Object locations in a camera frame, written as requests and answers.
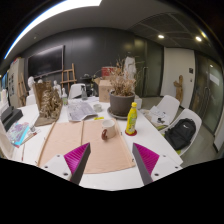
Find black flat case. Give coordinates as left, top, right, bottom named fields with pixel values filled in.
left=0, top=105, right=24, bottom=129

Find wooden easel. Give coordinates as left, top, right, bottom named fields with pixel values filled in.
left=60, top=63, right=78, bottom=93

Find clear spray bottle green label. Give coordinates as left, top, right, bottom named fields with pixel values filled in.
left=61, top=87, right=69, bottom=106

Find tall white plaster statue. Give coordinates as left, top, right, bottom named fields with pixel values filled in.
left=123, top=55, right=138, bottom=81

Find black wall screen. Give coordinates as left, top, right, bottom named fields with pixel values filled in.
left=27, top=44, right=65, bottom=78

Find black backpack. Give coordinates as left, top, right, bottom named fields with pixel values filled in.
left=164, top=117, right=197, bottom=151

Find dried plant in grey pot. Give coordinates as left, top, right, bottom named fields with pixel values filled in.
left=108, top=58, right=138, bottom=117

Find white mug with brown handle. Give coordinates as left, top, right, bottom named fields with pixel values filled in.
left=101, top=119, right=117, bottom=141

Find white cabinet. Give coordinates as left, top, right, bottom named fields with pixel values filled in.
left=8, top=57, right=26, bottom=108

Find yellow drink bottle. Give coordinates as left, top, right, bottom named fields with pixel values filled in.
left=125, top=101, right=138, bottom=135

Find brown cardboard box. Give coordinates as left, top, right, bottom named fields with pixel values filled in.
left=93, top=77, right=116, bottom=103

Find golden relief sculpture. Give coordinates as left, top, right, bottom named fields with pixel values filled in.
left=33, top=81, right=64, bottom=128

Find printed newspaper sheet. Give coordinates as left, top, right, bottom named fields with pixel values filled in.
left=66, top=99, right=98, bottom=122

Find white chair with backpack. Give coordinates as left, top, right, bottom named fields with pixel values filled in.
left=166, top=108, right=203, bottom=156

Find long ceiling light strip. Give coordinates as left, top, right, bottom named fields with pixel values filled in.
left=3, top=0, right=103, bottom=59

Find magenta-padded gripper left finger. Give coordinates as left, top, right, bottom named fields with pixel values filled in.
left=41, top=142, right=92, bottom=185

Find wooden figure sculpture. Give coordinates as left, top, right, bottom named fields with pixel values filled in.
left=173, top=74, right=185, bottom=103

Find small white plaster figure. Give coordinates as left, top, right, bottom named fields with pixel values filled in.
left=53, top=79, right=62, bottom=98

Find colourful books stack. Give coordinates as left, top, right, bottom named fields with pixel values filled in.
left=6, top=121, right=38, bottom=148

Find white chair with papers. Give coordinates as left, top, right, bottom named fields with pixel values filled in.
left=148, top=94, right=181, bottom=131

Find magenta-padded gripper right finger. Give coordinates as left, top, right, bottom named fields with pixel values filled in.
left=132, top=142, right=183, bottom=186

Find white paper sheets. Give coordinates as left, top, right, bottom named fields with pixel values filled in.
left=141, top=105, right=171, bottom=127

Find white plaster bust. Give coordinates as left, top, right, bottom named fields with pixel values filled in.
left=27, top=75, right=36, bottom=98

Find red box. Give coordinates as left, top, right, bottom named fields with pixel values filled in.
left=100, top=65, right=118, bottom=79

